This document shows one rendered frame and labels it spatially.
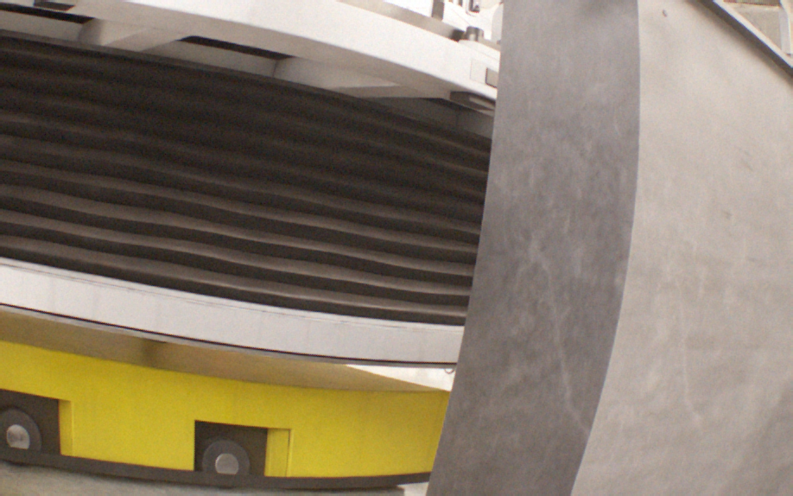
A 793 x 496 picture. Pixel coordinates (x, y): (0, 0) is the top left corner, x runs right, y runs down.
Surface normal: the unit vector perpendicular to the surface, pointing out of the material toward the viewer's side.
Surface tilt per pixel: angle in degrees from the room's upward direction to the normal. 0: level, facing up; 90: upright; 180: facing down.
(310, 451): 90
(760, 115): 90
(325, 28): 90
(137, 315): 90
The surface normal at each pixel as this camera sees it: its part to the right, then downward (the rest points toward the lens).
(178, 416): 0.68, 0.10
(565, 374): -0.83, -0.14
